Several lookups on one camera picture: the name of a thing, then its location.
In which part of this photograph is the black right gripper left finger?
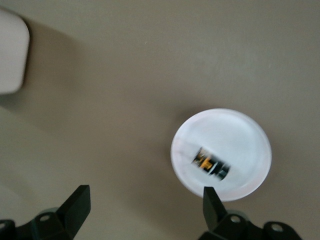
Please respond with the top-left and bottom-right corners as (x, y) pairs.
(0, 184), (91, 240)

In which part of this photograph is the orange and black switch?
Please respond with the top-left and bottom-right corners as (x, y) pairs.
(190, 147), (232, 182)

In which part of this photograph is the white lidded container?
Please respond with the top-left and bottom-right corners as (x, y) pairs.
(0, 6), (31, 96)

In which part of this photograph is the pink round plate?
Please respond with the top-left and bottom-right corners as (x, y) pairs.
(170, 107), (273, 203)

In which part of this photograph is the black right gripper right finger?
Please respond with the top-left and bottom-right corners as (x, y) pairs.
(197, 186), (304, 240)

